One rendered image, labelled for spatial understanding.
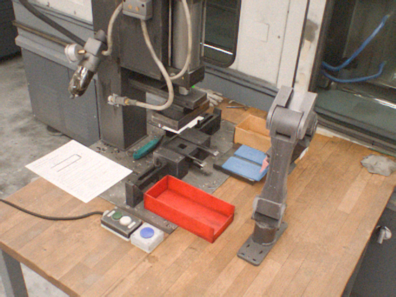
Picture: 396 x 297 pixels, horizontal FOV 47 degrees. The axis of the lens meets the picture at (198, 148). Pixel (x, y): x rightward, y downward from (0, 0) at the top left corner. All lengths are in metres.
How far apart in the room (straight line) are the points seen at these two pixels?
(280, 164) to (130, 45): 0.60
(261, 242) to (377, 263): 0.99
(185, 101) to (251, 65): 0.69
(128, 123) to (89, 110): 1.34
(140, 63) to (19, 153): 2.03
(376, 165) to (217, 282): 0.78
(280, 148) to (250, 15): 0.94
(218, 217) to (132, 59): 0.55
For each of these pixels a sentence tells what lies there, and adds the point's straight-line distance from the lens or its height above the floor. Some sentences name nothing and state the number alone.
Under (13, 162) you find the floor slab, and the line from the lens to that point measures 3.26.
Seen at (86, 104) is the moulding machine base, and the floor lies 0.43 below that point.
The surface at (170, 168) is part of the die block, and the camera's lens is 1.49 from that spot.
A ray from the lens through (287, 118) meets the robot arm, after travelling 1.11.
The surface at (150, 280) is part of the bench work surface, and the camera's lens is 1.23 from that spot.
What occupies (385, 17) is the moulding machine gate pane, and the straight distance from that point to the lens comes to 1.71.
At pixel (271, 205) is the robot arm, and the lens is 1.24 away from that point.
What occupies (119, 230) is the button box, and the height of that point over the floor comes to 0.92.
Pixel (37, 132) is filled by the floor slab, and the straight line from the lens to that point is 3.54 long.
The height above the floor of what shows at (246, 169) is 0.92.
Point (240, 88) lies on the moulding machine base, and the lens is 2.08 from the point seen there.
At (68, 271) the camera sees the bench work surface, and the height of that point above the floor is 0.90.
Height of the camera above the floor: 1.85
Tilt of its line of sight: 35 degrees down
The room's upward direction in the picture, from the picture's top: 3 degrees clockwise
